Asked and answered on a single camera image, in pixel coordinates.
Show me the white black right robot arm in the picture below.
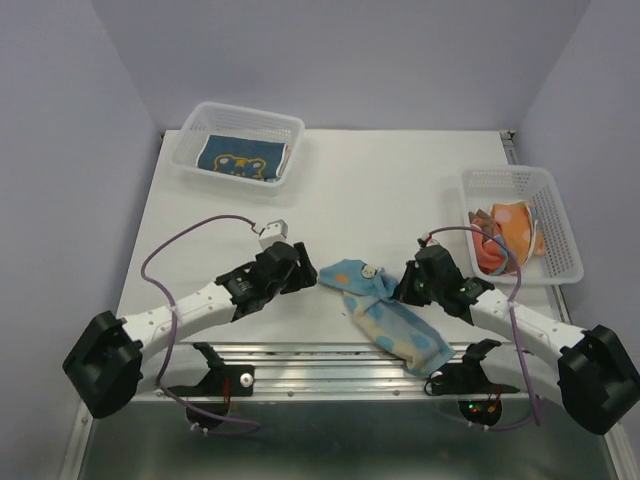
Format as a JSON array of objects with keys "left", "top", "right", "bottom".
[{"left": 394, "top": 244, "right": 639, "bottom": 435}]

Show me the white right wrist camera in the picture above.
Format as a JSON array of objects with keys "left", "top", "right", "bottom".
[{"left": 417, "top": 235, "right": 439, "bottom": 248}]

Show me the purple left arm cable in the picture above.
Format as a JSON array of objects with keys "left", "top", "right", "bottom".
[{"left": 141, "top": 214, "right": 262, "bottom": 435}]

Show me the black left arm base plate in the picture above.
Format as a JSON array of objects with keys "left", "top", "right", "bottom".
[{"left": 162, "top": 342, "right": 255, "bottom": 397}]

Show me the light blue orange towel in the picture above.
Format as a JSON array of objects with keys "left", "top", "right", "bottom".
[{"left": 319, "top": 259, "right": 455, "bottom": 378}]

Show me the brown red checked towel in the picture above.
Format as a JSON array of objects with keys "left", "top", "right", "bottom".
[{"left": 468, "top": 209, "right": 508, "bottom": 276}]

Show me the white perforated basket left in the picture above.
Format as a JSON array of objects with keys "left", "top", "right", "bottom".
[{"left": 170, "top": 102, "right": 305, "bottom": 194}]

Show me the yellow tiger towel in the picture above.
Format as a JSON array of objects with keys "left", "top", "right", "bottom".
[{"left": 196, "top": 135, "right": 286, "bottom": 182}]

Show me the blue white patterned towel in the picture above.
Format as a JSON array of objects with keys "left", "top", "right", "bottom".
[{"left": 276, "top": 144, "right": 292, "bottom": 181}]

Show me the white perforated basket right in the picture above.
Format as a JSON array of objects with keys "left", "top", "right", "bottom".
[{"left": 459, "top": 165, "right": 584, "bottom": 286}]

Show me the orange polka dot towel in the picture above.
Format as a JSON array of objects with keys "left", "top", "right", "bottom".
[{"left": 490, "top": 201, "right": 546, "bottom": 267}]

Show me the aluminium mounting rail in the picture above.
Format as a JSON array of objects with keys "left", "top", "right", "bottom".
[{"left": 136, "top": 343, "right": 562, "bottom": 404}]

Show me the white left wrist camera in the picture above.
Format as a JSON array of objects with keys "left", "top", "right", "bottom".
[{"left": 251, "top": 219, "right": 288, "bottom": 250}]

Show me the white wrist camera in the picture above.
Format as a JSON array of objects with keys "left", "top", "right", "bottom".
[
  {"left": 417, "top": 235, "right": 439, "bottom": 248},
  {"left": 251, "top": 219, "right": 288, "bottom": 250}
]

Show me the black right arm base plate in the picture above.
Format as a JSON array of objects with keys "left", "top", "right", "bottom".
[{"left": 424, "top": 339, "right": 519, "bottom": 396}]

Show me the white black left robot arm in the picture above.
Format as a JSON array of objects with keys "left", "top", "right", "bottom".
[{"left": 62, "top": 241, "right": 317, "bottom": 419}]

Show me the white perforated basket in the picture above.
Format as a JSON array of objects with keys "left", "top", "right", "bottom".
[
  {"left": 170, "top": 102, "right": 305, "bottom": 194},
  {"left": 459, "top": 165, "right": 584, "bottom": 286}
]

